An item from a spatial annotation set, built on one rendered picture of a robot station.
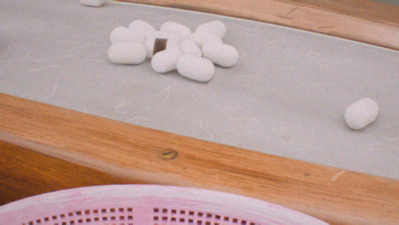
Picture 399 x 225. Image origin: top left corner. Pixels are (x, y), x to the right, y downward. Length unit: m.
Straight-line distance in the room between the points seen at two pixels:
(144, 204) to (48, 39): 0.32
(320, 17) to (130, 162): 0.37
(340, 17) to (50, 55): 0.32
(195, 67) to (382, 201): 0.22
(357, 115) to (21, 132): 0.24
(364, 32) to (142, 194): 0.40
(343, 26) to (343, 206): 0.36
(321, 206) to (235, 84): 0.20
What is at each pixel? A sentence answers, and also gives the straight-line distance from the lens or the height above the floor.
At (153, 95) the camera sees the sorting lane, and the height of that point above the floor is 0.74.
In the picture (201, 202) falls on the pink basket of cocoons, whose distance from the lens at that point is 0.29.
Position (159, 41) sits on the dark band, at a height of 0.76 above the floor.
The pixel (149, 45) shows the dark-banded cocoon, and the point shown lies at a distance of 0.50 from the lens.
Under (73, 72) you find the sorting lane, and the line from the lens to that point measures 0.49.
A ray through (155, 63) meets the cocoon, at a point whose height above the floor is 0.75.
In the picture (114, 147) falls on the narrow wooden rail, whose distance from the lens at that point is 0.33.
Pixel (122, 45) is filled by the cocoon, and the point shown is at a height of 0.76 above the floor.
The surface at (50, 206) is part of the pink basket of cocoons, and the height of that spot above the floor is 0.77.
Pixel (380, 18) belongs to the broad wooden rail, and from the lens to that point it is 0.65.
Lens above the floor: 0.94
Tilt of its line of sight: 28 degrees down
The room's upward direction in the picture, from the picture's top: 4 degrees clockwise
